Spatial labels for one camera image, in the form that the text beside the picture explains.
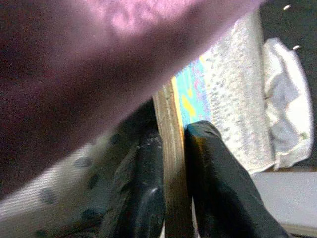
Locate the pink cartoon print blanket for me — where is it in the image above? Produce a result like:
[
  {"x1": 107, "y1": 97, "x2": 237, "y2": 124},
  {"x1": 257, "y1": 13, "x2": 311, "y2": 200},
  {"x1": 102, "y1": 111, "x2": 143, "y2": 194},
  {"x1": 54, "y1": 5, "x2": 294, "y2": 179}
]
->
[{"x1": 0, "y1": 0, "x2": 263, "y2": 201}]

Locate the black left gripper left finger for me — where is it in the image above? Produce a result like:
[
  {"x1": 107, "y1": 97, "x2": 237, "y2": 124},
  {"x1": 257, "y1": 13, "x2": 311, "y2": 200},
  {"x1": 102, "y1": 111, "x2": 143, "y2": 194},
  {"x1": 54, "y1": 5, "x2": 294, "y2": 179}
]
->
[{"x1": 99, "y1": 98, "x2": 166, "y2": 238}]

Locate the white pillow with lettering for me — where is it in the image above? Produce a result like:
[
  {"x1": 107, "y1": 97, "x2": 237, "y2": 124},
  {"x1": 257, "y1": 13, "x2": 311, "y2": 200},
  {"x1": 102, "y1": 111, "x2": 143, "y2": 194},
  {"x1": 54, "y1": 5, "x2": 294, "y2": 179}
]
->
[{"x1": 262, "y1": 37, "x2": 314, "y2": 172}]

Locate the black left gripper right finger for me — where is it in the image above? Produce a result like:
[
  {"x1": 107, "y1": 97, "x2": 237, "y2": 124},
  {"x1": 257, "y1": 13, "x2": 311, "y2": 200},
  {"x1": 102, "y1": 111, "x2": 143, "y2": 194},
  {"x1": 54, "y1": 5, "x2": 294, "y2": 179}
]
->
[{"x1": 184, "y1": 120, "x2": 290, "y2": 238}]

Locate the black tufted headboard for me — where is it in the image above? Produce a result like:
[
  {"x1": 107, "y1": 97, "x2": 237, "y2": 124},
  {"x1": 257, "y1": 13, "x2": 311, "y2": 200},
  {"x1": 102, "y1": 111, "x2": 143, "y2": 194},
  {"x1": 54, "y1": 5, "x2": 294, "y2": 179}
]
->
[{"x1": 257, "y1": 0, "x2": 317, "y2": 172}]

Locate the colourful children's book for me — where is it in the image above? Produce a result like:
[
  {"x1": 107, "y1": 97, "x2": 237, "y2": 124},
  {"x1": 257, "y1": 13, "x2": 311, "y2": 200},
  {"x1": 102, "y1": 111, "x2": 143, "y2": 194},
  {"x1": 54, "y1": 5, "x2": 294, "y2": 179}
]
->
[{"x1": 151, "y1": 55, "x2": 214, "y2": 238}]

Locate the white quilted mattress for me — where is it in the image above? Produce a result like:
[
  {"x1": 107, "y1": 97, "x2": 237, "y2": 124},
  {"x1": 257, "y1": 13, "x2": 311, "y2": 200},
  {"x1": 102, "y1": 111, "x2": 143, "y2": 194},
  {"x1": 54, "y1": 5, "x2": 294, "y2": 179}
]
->
[{"x1": 0, "y1": 9, "x2": 277, "y2": 238}]

